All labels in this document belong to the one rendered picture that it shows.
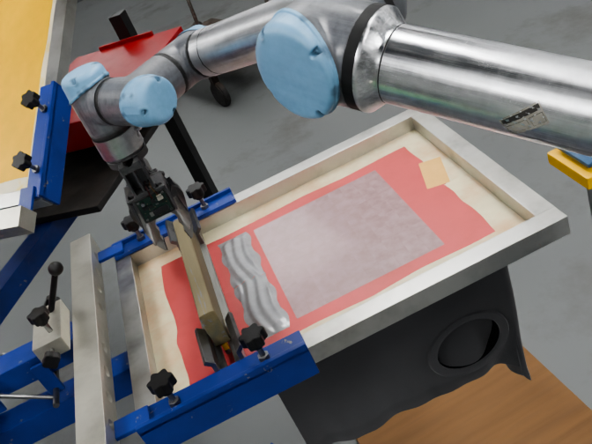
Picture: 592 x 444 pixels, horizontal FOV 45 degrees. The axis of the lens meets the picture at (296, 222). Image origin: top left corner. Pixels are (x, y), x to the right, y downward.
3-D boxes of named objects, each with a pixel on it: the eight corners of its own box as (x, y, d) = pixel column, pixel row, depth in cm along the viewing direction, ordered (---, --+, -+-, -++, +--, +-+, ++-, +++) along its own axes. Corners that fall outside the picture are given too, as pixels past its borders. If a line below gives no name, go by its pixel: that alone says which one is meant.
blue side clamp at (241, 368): (311, 354, 122) (297, 325, 119) (320, 373, 118) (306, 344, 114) (151, 435, 121) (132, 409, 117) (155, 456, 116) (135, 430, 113)
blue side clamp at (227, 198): (240, 210, 169) (229, 186, 166) (245, 219, 165) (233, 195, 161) (125, 267, 168) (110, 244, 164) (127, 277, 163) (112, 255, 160)
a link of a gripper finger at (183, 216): (195, 250, 130) (163, 215, 125) (189, 234, 135) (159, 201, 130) (208, 240, 129) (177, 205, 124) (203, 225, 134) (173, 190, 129)
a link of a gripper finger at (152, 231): (154, 267, 129) (139, 224, 124) (150, 250, 134) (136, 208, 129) (171, 262, 129) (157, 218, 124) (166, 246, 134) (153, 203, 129)
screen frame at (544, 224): (422, 117, 170) (418, 104, 168) (571, 233, 121) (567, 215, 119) (122, 266, 166) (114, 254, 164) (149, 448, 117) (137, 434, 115)
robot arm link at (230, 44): (415, -86, 85) (175, 17, 120) (370, -47, 79) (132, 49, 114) (453, 3, 90) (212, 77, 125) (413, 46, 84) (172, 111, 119)
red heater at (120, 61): (90, 81, 275) (74, 54, 268) (194, 52, 258) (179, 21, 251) (9, 172, 228) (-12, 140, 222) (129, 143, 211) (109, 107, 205)
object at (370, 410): (508, 351, 153) (471, 221, 133) (531, 378, 145) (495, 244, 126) (315, 452, 150) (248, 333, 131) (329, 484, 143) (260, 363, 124)
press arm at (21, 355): (85, 337, 141) (71, 320, 139) (85, 356, 136) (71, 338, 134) (3, 378, 140) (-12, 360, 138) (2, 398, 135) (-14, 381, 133)
